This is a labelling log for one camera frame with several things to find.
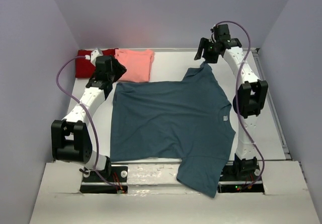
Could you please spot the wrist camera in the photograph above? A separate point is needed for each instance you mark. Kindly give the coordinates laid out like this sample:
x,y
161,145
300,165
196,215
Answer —
x,y
93,55
214,34

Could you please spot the folded red t-shirt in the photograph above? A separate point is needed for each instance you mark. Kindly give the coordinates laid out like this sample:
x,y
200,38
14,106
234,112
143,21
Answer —
x,y
84,68

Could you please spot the blue t-shirt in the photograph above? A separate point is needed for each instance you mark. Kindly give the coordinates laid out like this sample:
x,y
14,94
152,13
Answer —
x,y
186,120

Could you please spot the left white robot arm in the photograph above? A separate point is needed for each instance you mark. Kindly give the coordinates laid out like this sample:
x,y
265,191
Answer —
x,y
74,138

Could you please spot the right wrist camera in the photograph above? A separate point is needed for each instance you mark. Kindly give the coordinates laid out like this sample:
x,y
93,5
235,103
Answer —
x,y
214,34

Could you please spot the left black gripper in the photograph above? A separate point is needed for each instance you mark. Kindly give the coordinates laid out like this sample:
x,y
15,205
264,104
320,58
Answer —
x,y
116,69

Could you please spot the folded pink t-shirt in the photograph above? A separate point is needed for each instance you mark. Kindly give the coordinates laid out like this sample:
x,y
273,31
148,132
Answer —
x,y
137,63

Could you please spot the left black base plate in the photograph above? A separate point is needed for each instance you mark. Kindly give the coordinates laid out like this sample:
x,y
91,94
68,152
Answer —
x,y
104,183

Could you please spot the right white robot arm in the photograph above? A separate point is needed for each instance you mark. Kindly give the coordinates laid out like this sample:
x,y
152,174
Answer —
x,y
249,99

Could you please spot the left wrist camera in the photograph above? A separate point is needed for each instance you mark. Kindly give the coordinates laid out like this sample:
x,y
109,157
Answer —
x,y
93,55

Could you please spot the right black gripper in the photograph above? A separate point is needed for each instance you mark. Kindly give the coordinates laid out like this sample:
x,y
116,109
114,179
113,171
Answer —
x,y
208,56

